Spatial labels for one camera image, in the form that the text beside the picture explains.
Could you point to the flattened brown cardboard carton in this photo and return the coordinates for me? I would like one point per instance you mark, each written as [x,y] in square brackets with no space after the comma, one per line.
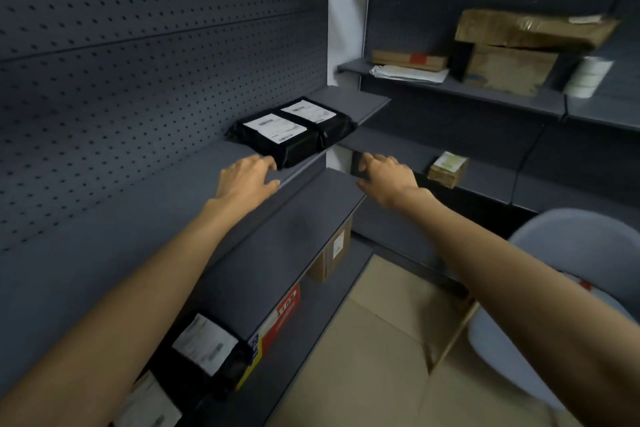
[525,29]

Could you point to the flat cardboard box red tape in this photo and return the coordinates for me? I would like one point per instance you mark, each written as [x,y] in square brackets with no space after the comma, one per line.
[400,59]

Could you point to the person's left forearm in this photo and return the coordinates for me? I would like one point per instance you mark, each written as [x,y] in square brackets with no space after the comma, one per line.
[125,321]

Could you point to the white paper roll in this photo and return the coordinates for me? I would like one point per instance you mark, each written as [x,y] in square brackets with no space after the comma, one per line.
[587,76]

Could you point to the grey pegboard shelving unit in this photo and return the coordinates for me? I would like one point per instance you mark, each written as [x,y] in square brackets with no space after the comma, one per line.
[150,41]
[500,131]

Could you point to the person's left hand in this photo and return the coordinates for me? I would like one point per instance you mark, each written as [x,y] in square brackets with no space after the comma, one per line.
[247,184]

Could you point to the white bag red mark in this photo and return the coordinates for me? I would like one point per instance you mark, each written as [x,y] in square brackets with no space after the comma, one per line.
[582,284]

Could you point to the person's right hand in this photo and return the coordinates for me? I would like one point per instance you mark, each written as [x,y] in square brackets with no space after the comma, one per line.
[392,184]

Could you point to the person's right forearm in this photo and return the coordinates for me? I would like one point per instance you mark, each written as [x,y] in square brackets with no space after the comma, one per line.
[500,281]

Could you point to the red printed carton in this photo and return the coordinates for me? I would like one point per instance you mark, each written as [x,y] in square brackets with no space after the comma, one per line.
[280,321]

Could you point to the small cardboard box white sticker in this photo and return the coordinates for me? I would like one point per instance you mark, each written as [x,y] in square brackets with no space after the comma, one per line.
[327,256]

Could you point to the small box pale top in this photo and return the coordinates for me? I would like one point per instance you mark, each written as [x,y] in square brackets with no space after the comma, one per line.
[447,171]

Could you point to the white flat envelope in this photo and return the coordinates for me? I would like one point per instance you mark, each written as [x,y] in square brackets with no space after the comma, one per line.
[410,76]

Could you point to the grey folding chair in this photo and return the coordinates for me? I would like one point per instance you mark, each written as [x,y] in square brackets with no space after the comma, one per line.
[575,241]

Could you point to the brown cardboard box dark side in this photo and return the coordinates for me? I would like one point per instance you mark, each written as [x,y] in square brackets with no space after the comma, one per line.
[505,69]

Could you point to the black bag package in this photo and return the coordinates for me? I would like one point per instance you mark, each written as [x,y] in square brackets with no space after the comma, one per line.
[205,341]
[150,406]
[310,111]
[280,129]

